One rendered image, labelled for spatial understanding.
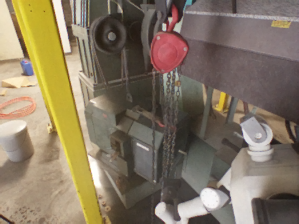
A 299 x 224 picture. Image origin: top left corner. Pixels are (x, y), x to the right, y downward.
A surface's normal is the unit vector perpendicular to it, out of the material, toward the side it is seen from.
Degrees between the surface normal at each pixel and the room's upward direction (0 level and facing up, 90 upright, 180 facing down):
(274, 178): 30
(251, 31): 78
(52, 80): 90
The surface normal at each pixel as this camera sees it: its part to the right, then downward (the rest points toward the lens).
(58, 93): 0.55, 0.43
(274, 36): -0.82, 0.10
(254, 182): -0.46, -0.63
